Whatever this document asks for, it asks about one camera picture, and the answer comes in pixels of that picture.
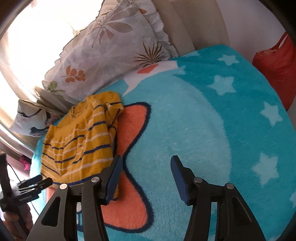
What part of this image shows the yellow striped knit sweater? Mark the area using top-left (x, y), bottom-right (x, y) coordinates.
top-left (41, 91), bottom-right (124, 188)

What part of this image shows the person's left hand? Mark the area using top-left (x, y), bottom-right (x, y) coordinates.
top-left (3, 203), bottom-right (34, 235)

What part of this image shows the small white printed cushion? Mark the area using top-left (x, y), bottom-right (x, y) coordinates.
top-left (10, 99), bottom-right (64, 137)

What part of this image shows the red plastic bag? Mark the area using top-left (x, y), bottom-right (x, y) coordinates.
top-left (252, 32), bottom-right (295, 110)

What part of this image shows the large floral white pillow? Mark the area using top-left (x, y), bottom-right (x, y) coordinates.
top-left (42, 1), bottom-right (178, 102)

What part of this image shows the beige curtain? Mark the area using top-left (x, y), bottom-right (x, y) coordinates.
top-left (153, 0), bottom-right (230, 56)

